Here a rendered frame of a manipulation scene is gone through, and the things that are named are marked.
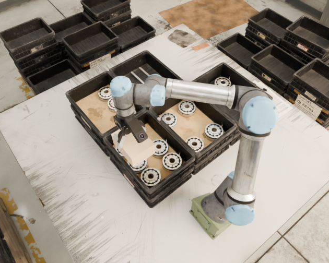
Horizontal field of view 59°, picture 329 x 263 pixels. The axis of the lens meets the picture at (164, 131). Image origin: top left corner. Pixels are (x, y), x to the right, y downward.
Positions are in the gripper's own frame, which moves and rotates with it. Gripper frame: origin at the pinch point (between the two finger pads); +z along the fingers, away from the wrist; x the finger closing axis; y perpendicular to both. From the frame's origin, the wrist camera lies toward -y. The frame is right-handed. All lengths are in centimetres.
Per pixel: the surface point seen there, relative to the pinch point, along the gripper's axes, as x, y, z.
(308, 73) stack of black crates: -169, 3, 61
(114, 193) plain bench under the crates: 15.1, 2.9, 39.6
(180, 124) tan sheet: -36.0, 9.1, 26.6
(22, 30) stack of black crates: -6, 195, 54
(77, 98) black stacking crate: 2, 61, 24
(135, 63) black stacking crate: -42, 62, 21
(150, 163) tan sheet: -7.4, -0.4, 26.7
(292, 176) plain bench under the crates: -69, -50, 40
